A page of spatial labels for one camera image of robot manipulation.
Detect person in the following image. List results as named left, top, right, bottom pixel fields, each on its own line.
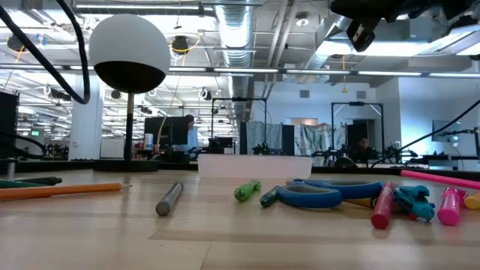
left=182, top=114, right=200, bottom=152
left=354, top=137, right=372, bottom=163

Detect black pen white print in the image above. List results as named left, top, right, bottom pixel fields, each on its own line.
left=14, top=176, right=64, bottom=187

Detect light green pen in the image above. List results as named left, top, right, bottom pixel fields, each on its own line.
left=233, top=180, right=263, bottom=203

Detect black computer monitor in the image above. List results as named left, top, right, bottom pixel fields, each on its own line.
left=144, top=115, right=191, bottom=148

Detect silver ventilation duct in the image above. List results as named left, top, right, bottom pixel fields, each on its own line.
left=214, top=0, right=257, bottom=123

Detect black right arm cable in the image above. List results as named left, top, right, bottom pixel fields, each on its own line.
left=369, top=97, right=480, bottom=169

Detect pink pencil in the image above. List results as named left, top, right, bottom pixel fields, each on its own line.
left=400, top=169, right=480, bottom=191

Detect yellow pencil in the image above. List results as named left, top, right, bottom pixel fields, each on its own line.
left=344, top=197, right=376, bottom=209

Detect white globe lamp black base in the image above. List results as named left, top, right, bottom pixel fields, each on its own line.
left=88, top=13, right=172, bottom=173

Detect black aluminium table frame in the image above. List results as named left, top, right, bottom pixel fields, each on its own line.
left=0, top=159, right=480, bottom=182

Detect blue clip pen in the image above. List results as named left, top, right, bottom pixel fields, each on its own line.
left=393, top=184, right=437, bottom=222

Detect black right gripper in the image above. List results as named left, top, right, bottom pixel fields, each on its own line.
left=329, top=0, right=446, bottom=53

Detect black cabinet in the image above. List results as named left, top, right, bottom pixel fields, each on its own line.
left=0, top=91, right=20, bottom=161

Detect grey pen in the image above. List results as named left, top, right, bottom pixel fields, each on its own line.
left=155, top=181, right=185, bottom=217

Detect pink highlighter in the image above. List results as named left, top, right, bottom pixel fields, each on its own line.
left=436, top=187, right=469, bottom=227

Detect blue handled scissors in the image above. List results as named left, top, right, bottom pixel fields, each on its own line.
left=277, top=178, right=384, bottom=209

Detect red crayon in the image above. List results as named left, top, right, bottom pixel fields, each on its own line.
left=370, top=181, right=396, bottom=230
left=391, top=202, right=418, bottom=221

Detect black upright panel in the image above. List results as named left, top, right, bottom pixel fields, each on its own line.
left=280, top=124, right=296, bottom=157

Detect grey patterned curtain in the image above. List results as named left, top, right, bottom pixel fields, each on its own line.
left=246, top=120, right=283, bottom=155
left=294, top=122, right=347, bottom=158

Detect orange pencil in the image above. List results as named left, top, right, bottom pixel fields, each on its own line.
left=0, top=182, right=132, bottom=201

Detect grey wall monitor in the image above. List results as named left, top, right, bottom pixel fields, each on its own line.
left=431, top=119, right=463, bottom=143

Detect clear pencil box orange lid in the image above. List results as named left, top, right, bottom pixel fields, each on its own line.
left=197, top=154, right=314, bottom=180

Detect yellow highlighter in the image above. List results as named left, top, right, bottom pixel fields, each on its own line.
left=463, top=190, right=480, bottom=210

